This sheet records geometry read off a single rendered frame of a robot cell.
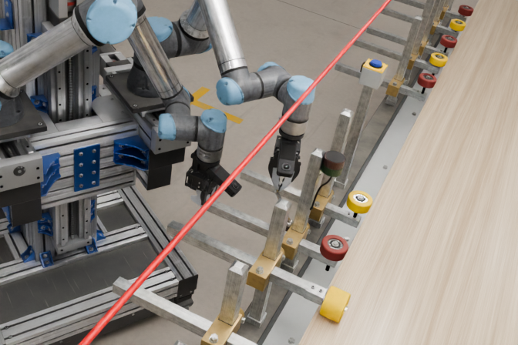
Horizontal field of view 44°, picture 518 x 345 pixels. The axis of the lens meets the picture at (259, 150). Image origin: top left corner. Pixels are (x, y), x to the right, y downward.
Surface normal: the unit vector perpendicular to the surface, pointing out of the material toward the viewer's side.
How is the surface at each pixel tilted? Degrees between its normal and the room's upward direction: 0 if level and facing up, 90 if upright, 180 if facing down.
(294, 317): 0
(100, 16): 86
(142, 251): 0
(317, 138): 0
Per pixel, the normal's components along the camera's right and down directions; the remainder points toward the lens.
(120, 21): 0.22, 0.54
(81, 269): 0.16, -0.80
